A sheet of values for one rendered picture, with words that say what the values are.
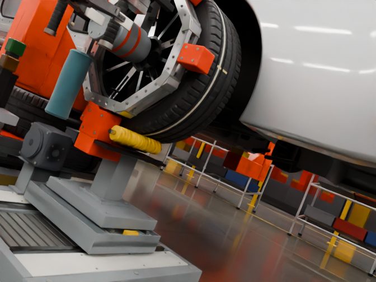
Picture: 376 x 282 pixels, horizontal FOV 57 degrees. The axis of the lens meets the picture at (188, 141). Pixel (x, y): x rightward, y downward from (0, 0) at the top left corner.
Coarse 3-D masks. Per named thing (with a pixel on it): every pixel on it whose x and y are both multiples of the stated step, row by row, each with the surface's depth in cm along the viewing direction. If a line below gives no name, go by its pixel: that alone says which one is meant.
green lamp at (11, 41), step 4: (8, 40) 99; (12, 40) 98; (16, 40) 98; (8, 44) 99; (12, 44) 98; (16, 44) 98; (20, 44) 99; (24, 44) 100; (4, 48) 99; (8, 48) 98; (12, 48) 98; (16, 48) 99; (20, 48) 99; (24, 48) 100; (12, 52) 98; (16, 52) 99; (20, 52) 100; (20, 56) 100
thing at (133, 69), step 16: (128, 16) 151; (160, 16) 143; (176, 16) 136; (160, 32) 165; (160, 48) 137; (112, 64) 157; (128, 64) 146; (144, 64) 145; (160, 64) 138; (112, 80) 155; (128, 80) 143; (144, 80) 140; (112, 96) 146; (128, 96) 161
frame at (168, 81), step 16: (112, 0) 144; (176, 0) 123; (192, 16) 119; (192, 32) 118; (96, 48) 150; (176, 48) 117; (96, 64) 150; (176, 64) 116; (96, 80) 144; (160, 80) 117; (176, 80) 119; (96, 96) 135; (144, 96) 120; (160, 96) 122; (128, 112) 126
